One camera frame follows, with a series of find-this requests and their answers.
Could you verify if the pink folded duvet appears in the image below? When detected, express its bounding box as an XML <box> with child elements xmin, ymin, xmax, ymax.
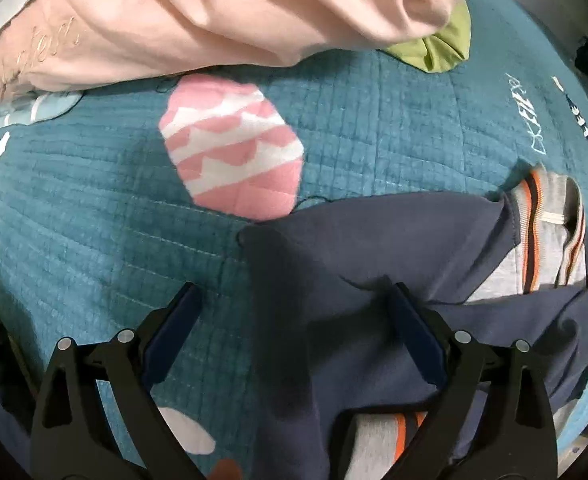
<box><xmin>0</xmin><ymin>0</ymin><xmax>462</xmax><ymax>104</ymax></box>

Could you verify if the teal quilted bed cover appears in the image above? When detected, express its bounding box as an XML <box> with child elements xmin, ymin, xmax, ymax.
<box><xmin>0</xmin><ymin>0</ymin><xmax>588</xmax><ymax>478</ymax></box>

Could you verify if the green folded duvet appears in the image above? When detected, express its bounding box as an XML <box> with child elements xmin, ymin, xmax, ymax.
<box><xmin>384</xmin><ymin>0</ymin><xmax>472</xmax><ymax>74</ymax></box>

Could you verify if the grey navy varsity jacket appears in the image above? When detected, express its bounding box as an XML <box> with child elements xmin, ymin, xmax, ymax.
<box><xmin>241</xmin><ymin>166</ymin><xmax>588</xmax><ymax>479</ymax></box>

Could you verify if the light blue pillow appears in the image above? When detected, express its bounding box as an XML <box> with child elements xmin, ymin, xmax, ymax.
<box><xmin>0</xmin><ymin>92</ymin><xmax>83</xmax><ymax>128</ymax></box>

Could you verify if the person left hand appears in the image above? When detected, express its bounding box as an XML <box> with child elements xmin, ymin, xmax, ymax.
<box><xmin>207</xmin><ymin>458</ymin><xmax>243</xmax><ymax>480</ymax></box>

